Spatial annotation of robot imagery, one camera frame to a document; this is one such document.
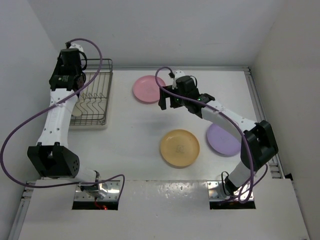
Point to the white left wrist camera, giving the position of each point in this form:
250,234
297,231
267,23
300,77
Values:
74,46

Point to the metal base plate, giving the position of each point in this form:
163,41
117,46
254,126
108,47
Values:
216,193
108,191

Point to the cream plastic plate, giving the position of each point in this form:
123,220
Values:
78,109

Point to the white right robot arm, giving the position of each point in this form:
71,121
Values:
208,108

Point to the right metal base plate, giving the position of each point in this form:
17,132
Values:
216,193

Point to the pink plastic plate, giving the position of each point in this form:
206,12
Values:
146,90

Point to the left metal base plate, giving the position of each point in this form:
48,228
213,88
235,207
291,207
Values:
108,191

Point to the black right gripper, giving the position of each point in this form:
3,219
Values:
164,94

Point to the yellow plastic plate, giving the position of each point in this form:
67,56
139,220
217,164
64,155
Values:
179,148

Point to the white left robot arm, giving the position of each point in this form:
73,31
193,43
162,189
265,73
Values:
51,156

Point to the aluminium frame rail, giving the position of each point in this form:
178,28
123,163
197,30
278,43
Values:
261,139

